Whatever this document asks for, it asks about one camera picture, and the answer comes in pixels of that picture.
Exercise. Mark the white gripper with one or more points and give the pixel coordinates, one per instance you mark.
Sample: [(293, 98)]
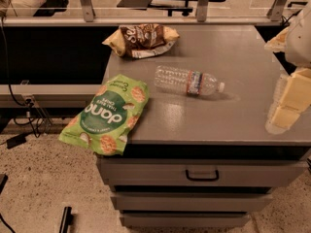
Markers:
[(299, 41)]

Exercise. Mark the clear plastic water bottle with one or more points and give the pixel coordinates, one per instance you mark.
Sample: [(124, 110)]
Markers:
[(186, 82)]

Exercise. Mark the grey drawer cabinet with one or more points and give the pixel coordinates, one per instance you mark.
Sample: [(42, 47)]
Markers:
[(224, 132)]

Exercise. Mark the brown yellow snack bag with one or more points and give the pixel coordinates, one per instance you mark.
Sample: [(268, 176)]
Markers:
[(142, 40)]

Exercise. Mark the green rice chips bag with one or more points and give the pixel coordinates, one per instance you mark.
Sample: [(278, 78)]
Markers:
[(103, 125)]

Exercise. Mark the black object on floor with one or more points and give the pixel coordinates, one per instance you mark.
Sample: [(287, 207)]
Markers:
[(66, 220)]

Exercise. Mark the glass partition with metal brackets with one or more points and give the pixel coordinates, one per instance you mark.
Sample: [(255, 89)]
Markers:
[(163, 11)]

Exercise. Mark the black power adapter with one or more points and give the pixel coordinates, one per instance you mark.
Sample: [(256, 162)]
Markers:
[(16, 141)]

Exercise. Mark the black drawer handle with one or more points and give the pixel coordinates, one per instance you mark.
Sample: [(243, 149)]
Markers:
[(211, 176)]

